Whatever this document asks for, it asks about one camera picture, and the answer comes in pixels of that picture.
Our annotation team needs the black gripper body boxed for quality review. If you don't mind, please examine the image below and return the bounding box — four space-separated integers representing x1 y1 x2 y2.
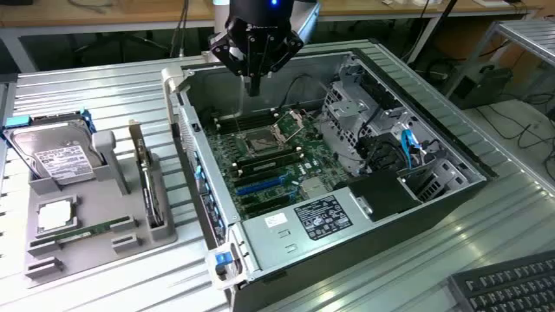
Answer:
226 0 297 75

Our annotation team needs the black graphics card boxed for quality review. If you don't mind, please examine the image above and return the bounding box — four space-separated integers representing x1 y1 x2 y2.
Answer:
129 118 169 229

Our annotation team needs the black RAM slot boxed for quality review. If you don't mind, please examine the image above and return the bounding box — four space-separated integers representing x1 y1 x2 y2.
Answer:
218 118 278 129
235 148 302 163
219 122 273 133
237 151 303 166
215 110 277 122
237 153 305 168
217 114 277 125

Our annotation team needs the silver socket cover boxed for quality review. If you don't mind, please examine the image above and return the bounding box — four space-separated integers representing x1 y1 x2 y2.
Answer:
271 109 307 146

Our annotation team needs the black chair base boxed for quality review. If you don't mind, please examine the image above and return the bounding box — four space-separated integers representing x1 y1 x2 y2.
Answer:
72 29 171 55

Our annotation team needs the silver drive cage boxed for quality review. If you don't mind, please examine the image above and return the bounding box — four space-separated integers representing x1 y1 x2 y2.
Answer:
323 63 411 157

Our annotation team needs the CPU socket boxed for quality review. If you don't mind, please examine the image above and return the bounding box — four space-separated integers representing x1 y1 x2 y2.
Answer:
242 128 285 157

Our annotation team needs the green motherboard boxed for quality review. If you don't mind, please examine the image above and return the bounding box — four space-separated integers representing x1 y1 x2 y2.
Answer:
203 103 349 220

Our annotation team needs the wooden desk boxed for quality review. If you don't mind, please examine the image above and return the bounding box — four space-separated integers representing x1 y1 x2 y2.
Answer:
0 0 545 74

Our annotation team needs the installed RAM stick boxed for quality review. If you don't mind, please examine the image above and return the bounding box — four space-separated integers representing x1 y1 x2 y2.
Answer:
237 155 306 176

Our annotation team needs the blue expansion card retainer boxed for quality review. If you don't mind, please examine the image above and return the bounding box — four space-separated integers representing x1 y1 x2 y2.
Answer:
193 155 227 239

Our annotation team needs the long black expansion slot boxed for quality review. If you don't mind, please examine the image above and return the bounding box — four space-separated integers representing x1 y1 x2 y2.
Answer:
234 170 287 190
245 203 289 216
241 194 290 211

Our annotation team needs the blue expansion slot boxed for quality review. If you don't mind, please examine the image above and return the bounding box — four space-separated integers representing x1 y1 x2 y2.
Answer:
237 177 287 196

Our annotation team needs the silver chipset heat sink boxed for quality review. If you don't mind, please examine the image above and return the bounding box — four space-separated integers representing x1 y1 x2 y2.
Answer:
301 177 337 200

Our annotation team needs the black box under desk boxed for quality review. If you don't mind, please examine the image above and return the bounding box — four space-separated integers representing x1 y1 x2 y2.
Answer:
450 64 515 111

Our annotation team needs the silver hard disk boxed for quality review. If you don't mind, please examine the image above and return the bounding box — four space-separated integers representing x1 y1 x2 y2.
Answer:
11 118 97 187

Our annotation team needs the black plastic shroud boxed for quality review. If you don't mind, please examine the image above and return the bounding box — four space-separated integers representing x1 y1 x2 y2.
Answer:
349 170 426 224

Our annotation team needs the black power supply label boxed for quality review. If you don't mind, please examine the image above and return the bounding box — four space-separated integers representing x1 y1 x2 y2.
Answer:
294 194 351 241

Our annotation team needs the white power supply sticker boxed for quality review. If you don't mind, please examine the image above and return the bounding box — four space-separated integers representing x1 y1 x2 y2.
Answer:
265 213 290 229

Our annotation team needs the silver disk bay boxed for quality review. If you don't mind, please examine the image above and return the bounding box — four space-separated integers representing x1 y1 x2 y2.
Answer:
398 155 487 205

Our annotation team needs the blue disk caddy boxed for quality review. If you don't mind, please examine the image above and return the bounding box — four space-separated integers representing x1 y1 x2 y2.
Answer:
2 109 98 146

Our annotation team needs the grey parts rack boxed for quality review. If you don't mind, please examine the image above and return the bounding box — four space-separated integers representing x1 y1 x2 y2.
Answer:
24 129 181 282

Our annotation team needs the metal slat side table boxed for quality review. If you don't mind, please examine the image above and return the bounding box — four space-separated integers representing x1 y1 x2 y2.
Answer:
475 19 555 98

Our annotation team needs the silver power supply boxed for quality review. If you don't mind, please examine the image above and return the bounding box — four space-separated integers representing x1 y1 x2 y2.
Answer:
241 187 375 271

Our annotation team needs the green loose RAM stick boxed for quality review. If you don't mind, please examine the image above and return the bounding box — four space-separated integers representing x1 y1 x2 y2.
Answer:
52 216 133 245

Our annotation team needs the silver CPU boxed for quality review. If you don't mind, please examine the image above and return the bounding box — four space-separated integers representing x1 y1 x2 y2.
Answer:
36 201 76 233

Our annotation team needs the open black PC case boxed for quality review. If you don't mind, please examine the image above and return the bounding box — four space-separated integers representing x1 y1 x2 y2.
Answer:
161 47 499 312

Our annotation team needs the black keyboard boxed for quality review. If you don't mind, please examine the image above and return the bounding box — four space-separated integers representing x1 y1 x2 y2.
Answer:
446 249 555 312

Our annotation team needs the black hanging cable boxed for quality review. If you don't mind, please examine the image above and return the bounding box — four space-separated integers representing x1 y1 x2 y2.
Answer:
175 0 191 59

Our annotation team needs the black wire bundle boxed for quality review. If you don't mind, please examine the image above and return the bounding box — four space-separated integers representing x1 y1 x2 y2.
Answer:
355 132 411 174

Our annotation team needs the blue disk wire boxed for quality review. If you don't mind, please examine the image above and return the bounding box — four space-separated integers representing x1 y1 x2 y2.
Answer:
401 129 426 170

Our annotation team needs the black floor cable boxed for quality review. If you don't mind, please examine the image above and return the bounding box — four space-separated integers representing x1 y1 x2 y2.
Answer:
475 92 555 155

